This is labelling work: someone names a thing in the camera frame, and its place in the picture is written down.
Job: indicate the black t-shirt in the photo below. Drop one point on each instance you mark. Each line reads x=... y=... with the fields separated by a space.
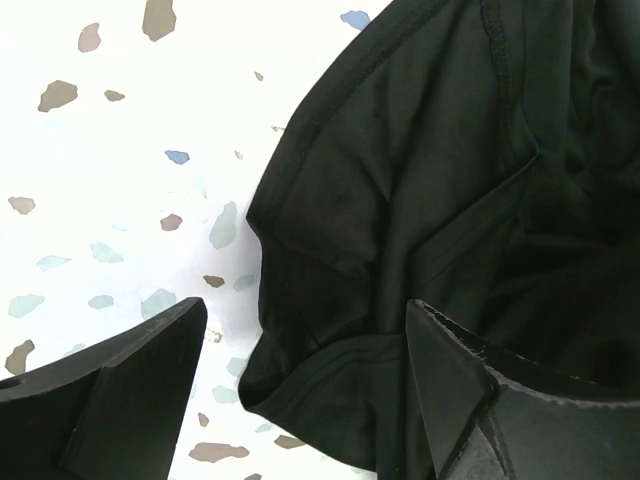
x=479 y=156

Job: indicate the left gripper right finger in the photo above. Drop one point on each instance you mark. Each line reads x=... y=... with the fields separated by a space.
x=491 y=414

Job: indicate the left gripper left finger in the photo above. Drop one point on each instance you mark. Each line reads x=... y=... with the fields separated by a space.
x=110 y=411

